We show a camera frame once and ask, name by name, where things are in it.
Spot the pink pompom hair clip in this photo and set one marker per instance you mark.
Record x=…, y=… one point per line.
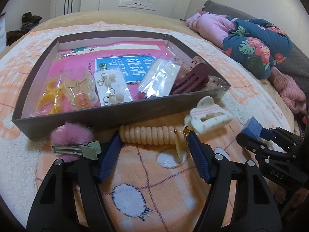
x=72, y=141

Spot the floral blue quilt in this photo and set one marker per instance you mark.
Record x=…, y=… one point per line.
x=257, y=45

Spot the white cloud hair claw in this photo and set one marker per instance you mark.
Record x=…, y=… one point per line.
x=207, y=116

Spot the orange white plush blanket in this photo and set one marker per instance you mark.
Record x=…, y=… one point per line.
x=175, y=196

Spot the bed with tan cover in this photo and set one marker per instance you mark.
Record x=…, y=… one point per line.
x=120, y=17

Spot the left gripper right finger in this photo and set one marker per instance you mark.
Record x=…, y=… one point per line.
x=254, y=207

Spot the small blue plastic box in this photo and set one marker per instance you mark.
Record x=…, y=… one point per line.
x=252, y=128

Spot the pink knitted blanket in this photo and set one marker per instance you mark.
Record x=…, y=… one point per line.
x=289, y=91

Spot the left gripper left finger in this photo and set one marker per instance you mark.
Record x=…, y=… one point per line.
x=54, y=207

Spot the dark clothes pile on stool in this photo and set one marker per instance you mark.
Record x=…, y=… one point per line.
x=29, y=21

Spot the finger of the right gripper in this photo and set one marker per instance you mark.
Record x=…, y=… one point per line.
x=259, y=149
x=279, y=134

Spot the white drawer cabinet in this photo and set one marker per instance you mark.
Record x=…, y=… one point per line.
x=3, y=41

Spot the earrings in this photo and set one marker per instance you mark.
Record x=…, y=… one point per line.
x=111, y=87

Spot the dotted sheer bow hairclip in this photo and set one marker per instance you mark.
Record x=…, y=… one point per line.
x=215, y=81

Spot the yellow rings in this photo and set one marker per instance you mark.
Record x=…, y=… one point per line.
x=50, y=96

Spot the grey headboard cushion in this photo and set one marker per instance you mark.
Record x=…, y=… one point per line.
x=296, y=64

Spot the pearl clear hair claw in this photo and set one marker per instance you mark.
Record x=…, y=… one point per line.
x=80, y=90

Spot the dark brown bag on floor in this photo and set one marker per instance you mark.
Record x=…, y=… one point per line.
x=15, y=35

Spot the pink book in tray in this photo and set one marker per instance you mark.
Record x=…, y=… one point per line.
x=132, y=58

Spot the right hand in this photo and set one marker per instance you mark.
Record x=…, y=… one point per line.
x=287, y=202

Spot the brown cardboard box tray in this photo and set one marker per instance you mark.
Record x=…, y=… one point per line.
x=42, y=105

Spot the clear bag with white pieces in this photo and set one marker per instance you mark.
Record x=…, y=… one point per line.
x=160, y=78

